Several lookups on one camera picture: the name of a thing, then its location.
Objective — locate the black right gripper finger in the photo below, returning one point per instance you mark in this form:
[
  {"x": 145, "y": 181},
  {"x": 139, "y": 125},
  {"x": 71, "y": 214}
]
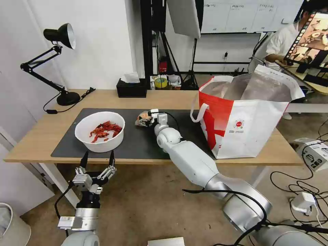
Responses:
[
  {"x": 150, "y": 114},
  {"x": 144, "y": 124}
]

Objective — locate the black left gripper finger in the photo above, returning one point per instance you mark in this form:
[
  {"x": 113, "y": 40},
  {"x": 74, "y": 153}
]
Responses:
[
  {"x": 112, "y": 160},
  {"x": 84, "y": 160}
]

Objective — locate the orange food wrapper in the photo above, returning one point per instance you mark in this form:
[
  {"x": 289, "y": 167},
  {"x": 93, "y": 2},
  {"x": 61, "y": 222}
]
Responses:
[{"x": 142, "y": 118}]

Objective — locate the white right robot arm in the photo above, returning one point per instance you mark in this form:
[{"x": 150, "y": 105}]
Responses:
[{"x": 189, "y": 161}]

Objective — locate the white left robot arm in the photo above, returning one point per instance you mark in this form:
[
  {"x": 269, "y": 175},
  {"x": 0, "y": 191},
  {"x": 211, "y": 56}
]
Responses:
[{"x": 82, "y": 225}]

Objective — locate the red and white takeout bag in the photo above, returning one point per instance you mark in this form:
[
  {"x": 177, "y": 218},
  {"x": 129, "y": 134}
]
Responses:
[{"x": 246, "y": 123}]

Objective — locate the white round bowl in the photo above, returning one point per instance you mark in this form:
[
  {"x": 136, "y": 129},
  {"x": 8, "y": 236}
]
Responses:
[{"x": 102, "y": 143}]

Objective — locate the black table mat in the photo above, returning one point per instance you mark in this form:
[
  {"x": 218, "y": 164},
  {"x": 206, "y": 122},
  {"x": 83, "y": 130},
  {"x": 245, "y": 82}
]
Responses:
[{"x": 138, "y": 143}]

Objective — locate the red chili scraps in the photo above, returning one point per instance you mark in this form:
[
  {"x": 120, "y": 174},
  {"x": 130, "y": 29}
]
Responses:
[{"x": 105, "y": 130}]

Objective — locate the black tissue box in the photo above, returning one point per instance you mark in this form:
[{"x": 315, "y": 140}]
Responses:
[{"x": 131, "y": 90}]

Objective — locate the yellow-green tape roll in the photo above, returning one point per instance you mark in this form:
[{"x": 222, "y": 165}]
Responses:
[{"x": 160, "y": 83}]

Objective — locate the white tissue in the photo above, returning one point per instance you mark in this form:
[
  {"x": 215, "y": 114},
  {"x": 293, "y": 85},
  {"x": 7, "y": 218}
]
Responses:
[{"x": 130, "y": 77}]

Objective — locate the small red box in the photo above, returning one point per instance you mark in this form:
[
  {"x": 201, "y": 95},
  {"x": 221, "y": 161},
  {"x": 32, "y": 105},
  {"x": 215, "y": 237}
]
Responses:
[{"x": 163, "y": 66}]

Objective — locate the wooden table with white legs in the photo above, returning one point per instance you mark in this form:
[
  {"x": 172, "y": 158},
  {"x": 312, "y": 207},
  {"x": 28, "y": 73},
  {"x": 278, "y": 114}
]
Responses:
[{"x": 38, "y": 138}]

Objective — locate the black light stand tripod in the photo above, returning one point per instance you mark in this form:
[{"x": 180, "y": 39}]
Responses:
[{"x": 191, "y": 74}]

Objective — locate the black desk lamp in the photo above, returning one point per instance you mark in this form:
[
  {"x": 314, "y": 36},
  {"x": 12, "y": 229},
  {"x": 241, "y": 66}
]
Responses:
[{"x": 67, "y": 98}]

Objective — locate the white cabinet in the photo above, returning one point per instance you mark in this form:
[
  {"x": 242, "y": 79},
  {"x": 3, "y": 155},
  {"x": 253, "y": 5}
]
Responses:
[{"x": 18, "y": 179}]

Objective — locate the white round bin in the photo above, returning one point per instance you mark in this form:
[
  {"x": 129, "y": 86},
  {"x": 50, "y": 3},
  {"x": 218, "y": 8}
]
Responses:
[{"x": 11, "y": 226}]

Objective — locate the pale grey robot front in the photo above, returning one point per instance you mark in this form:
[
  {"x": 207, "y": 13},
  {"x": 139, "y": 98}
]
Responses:
[{"x": 166, "y": 242}]

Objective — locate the white softbox light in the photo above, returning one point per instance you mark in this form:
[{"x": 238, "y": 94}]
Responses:
[{"x": 183, "y": 15}]

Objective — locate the person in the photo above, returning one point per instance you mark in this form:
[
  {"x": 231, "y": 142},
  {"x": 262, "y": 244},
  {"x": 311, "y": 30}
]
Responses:
[{"x": 280, "y": 41}]

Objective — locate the white printed carton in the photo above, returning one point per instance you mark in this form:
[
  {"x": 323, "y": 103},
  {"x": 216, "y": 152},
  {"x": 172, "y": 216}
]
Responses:
[{"x": 314, "y": 153}]

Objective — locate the wooden desk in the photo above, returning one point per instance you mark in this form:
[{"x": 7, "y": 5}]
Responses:
[{"x": 317, "y": 88}]

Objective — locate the white power adapter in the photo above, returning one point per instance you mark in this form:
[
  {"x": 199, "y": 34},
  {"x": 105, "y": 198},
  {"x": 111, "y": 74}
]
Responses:
[{"x": 303, "y": 202}]

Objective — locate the monitor with film-strip border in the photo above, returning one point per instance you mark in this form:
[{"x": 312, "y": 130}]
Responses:
[{"x": 311, "y": 38}]

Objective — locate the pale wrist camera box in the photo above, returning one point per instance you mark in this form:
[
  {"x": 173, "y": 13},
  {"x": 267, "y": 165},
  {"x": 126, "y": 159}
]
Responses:
[
  {"x": 82, "y": 181},
  {"x": 154, "y": 111}
]

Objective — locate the black metal frame post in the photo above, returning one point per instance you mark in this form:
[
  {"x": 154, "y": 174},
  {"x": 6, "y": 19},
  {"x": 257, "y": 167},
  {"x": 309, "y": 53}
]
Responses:
[{"x": 148, "y": 38}]

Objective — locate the white wall board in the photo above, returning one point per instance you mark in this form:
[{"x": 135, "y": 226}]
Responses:
[{"x": 238, "y": 15}]

